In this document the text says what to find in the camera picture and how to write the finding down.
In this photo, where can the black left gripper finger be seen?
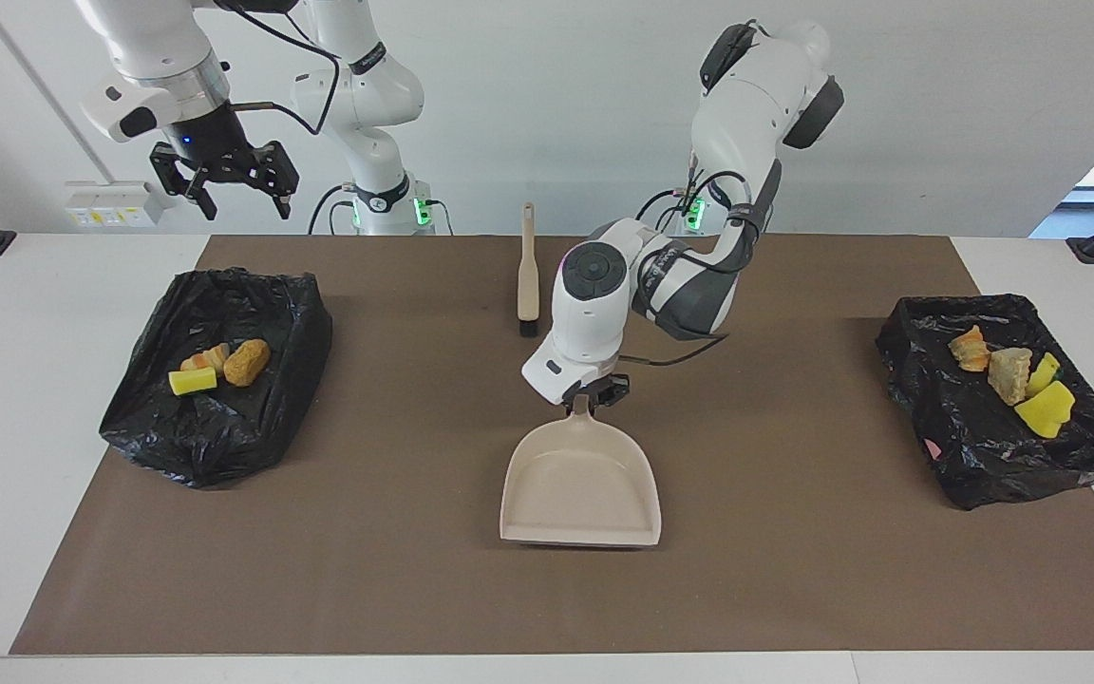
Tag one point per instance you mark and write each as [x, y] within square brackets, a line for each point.
[570, 401]
[612, 395]

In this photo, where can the beige plastic dustpan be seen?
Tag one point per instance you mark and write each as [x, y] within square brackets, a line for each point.
[580, 484]

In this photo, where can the white wall socket box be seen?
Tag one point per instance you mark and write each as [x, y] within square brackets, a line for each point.
[110, 204]

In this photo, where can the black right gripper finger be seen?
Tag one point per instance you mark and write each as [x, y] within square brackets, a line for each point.
[281, 176]
[172, 176]

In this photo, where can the brown table mat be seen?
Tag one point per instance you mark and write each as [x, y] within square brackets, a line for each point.
[547, 589]

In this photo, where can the black bag lined bin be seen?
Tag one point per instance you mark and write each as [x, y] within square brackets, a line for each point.
[984, 446]
[215, 427]

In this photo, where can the yellow sponge piece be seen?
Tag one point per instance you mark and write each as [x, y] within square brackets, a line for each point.
[1043, 372]
[1046, 410]
[193, 382]

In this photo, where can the bread piece with orange crust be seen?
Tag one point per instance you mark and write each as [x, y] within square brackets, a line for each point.
[208, 357]

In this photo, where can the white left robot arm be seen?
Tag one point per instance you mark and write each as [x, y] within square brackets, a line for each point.
[699, 275]

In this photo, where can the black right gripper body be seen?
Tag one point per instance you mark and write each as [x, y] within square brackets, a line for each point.
[215, 142]

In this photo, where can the torn bread piece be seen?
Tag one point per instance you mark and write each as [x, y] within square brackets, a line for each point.
[1010, 375]
[970, 351]

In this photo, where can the brown fried nugget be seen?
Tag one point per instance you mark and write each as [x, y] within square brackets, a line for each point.
[246, 363]

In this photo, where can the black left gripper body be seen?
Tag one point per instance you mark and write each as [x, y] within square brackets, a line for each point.
[596, 388]

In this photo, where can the beige hand brush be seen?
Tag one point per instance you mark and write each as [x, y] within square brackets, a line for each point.
[529, 285]

